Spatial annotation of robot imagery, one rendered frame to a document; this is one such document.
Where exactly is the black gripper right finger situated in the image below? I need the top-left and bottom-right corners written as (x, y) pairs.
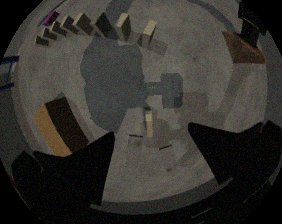
top-left (188, 123), bottom-right (262, 185)

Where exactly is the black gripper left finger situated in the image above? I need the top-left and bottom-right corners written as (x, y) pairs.
top-left (33, 132), bottom-right (116, 205)

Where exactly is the purple block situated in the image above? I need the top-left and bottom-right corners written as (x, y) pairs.
top-left (43, 11), bottom-right (60, 27)

